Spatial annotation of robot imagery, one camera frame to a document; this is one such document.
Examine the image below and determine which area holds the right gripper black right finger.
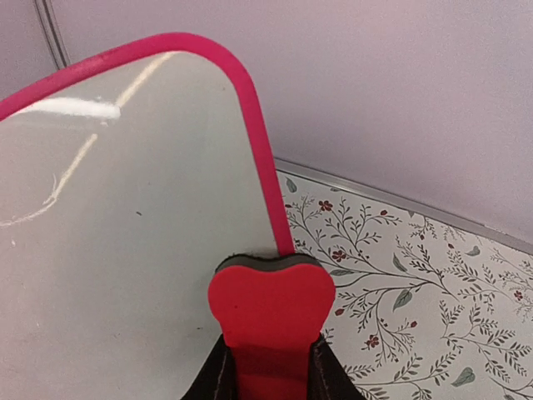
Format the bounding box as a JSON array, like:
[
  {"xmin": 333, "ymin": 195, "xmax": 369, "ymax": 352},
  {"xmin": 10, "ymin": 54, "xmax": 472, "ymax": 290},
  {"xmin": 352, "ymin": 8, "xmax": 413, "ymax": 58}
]
[{"xmin": 310, "ymin": 334, "xmax": 365, "ymax": 400}]

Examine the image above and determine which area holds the pink framed whiteboard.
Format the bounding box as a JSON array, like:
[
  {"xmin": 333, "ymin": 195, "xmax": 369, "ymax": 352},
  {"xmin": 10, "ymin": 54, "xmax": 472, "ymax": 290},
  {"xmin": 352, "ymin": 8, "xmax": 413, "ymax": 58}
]
[{"xmin": 1, "ymin": 33, "xmax": 293, "ymax": 399}]

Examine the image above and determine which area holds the floral patterned table mat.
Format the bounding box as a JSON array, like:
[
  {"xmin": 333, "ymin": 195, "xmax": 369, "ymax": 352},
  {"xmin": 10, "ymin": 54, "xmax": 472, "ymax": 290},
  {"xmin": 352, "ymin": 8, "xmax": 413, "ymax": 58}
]
[{"xmin": 278, "ymin": 172, "xmax": 532, "ymax": 399}]

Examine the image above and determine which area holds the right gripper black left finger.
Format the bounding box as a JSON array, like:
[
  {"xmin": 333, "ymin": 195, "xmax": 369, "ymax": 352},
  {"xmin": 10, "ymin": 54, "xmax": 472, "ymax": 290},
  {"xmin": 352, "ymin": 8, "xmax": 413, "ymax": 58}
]
[{"xmin": 181, "ymin": 335, "xmax": 237, "ymax": 400}]

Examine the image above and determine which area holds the red whiteboard eraser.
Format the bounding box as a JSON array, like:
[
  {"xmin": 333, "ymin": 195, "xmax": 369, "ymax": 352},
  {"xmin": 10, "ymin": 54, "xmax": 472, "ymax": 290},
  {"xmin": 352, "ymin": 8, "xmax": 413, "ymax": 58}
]
[{"xmin": 207, "ymin": 253, "xmax": 336, "ymax": 399}]

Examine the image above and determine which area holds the left aluminium corner post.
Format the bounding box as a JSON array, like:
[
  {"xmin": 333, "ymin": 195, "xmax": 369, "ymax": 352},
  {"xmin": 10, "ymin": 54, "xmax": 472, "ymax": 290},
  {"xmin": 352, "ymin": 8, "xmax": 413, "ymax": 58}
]
[{"xmin": 32, "ymin": 0, "xmax": 71, "ymax": 70}]

